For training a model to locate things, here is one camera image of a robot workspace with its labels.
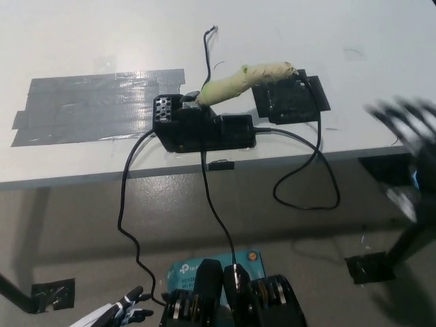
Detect teal tp-link box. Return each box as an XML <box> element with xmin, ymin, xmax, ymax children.
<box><xmin>166</xmin><ymin>249</ymin><xmax>268</xmax><ymax>297</ymax></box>

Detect black power cable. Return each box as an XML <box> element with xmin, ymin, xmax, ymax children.
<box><xmin>116</xmin><ymin>129</ymin><xmax>170</xmax><ymax>306</ymax></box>

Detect tape-wrapped soldering iron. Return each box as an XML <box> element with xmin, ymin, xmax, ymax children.
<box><xmin>196</xmin><ymin>61</ymin><xmax>299</xmax><ymax>106</ymax></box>

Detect grey duct tape patch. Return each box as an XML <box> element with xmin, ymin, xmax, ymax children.
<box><xmin>10</xmin><ymin>67</ymin><xmax>187</xmax><ymax>148</ymax></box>

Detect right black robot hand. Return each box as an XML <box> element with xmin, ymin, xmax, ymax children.
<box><xmin>363</xmin><ymin>96</ymin><xmax>436</xmax><ymax>158</ymax></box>

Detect small black tape strip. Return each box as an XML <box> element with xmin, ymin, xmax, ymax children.
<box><xmin>207</xmin><ymin>159</ymin><xmax>235</xmax><ymax>171</ymax></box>

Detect black robot torso blocks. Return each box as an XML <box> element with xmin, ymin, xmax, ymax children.
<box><xmin>159</xmin><ymin>258</ymin><xmax>309</xmax><ymax>327</ymax></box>

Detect black square holder plate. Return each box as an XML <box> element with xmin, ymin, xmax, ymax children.
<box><xmin>251</xmin><ymin>69</ymin><xmax>332</xmax><ymax>124</ymax></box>

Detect black table leg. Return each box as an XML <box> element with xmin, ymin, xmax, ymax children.
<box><xmin>388</xmin><ymin>217</ymin><xmax>436</xmax><ymax>270</ymax></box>
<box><xmin>0</xmin><ymin>272</ymin><xmax>35</xmax><ymax>313</ymax></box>

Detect black cable with metal plug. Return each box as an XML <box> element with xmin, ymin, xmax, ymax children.
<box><xmin>200</xmin><ymin>151</ymin><xmax>243</xmax><ymax>294</ymax></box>

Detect black table frame beam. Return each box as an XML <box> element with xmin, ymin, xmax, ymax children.
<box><xmin>358</xmin><ymin>153</ymin><xmax>418</xmax><ymax>188</ymax></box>

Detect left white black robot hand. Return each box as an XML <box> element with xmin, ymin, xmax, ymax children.
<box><xmin>73</xmin><ymin>285</ymin><xmax>155</xmax><ymax>327</ymax></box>

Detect black soldering iron cable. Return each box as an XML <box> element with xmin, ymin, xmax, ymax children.
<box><xmin>252</xmin><ymin>69</ymin><xmax>341</xmax><ymax>211</ymax></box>

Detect black soldering station base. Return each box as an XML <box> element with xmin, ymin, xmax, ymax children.
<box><xmin>152</xmin><ymin>91</ymin><xmax>257</xmax><ymax>154</ymax></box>

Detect thin black loose wire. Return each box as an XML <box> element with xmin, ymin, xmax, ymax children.
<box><xmin>199</xmin><ymin>25</ymin><xmax>219</xmax><ymax>96</ymax></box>

